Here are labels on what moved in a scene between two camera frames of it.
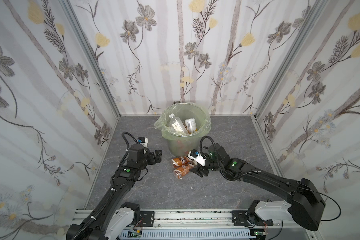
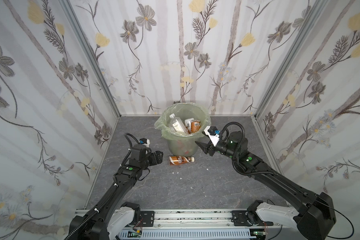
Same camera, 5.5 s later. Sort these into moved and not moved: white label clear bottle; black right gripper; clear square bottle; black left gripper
Moved: black right gripper
Not moved: clear square bottle; black left gripper; white label clear bottle
